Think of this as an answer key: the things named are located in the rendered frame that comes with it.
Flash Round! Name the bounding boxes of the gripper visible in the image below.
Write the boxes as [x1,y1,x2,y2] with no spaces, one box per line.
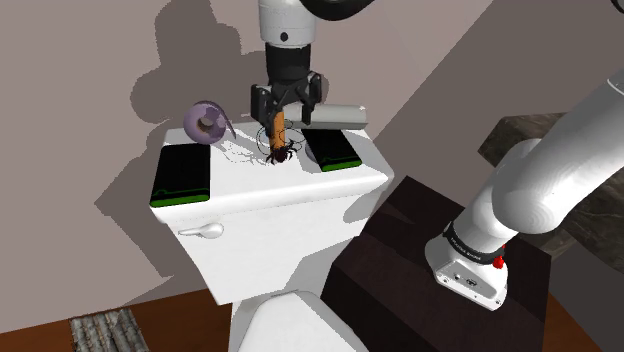
[250,43,323,129]

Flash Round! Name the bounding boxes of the orange cylinder with dark tendrils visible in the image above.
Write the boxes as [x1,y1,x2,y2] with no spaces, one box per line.
[256,110,307,166]

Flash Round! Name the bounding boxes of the grey paper tube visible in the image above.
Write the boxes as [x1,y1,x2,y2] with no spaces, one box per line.
[282,103,368,125]

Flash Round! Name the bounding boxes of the black phone with green band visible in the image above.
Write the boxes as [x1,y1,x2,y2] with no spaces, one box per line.
[300,127,364,173]
[149,143,212,209]

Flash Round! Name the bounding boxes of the purple paper roll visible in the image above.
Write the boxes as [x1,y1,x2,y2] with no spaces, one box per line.
[182,100,238,145]

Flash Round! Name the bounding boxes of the white toilet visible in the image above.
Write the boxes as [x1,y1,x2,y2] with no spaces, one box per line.
[148,119,396,352]

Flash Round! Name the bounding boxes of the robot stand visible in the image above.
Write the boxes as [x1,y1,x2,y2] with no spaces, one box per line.
[320,175,553,352]

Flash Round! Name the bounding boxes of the grey striped mat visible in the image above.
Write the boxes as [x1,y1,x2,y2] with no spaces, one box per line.
[69,306,150,352]

